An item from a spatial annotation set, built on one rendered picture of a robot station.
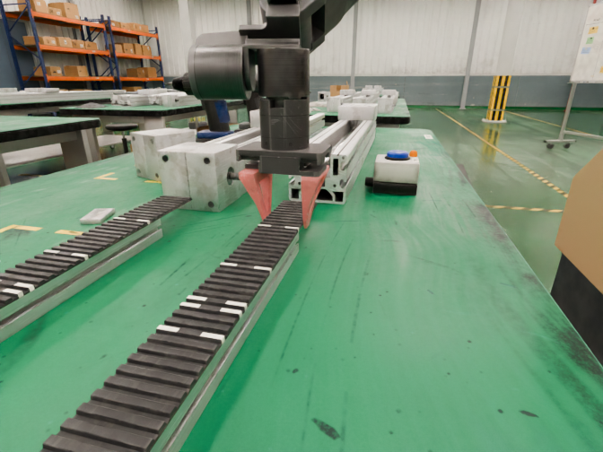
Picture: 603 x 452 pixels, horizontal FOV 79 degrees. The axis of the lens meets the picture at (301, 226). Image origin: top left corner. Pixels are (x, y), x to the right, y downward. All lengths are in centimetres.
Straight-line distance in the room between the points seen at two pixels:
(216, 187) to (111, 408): 41
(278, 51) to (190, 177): 28
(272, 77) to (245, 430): 32
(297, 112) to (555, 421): 34
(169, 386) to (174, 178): 43
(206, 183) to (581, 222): 50
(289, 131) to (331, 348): 23
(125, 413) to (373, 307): 22
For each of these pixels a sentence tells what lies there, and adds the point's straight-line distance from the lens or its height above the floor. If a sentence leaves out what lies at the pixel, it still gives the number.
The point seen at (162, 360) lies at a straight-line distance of 26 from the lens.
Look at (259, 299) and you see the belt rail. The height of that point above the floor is 79.
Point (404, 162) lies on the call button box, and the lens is 69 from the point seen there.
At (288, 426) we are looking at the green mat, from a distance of 26.
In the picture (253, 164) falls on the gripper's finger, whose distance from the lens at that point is 45.
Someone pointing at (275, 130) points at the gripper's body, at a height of 93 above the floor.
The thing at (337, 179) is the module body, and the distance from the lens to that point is 62.
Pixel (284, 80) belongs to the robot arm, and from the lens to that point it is 41.
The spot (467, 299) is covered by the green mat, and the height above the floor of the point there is 78.
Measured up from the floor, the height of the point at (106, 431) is 81.
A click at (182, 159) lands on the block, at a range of 61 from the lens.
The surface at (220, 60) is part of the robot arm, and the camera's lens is 42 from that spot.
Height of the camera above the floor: 98
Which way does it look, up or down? 22 degrees down
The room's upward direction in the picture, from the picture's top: straight up
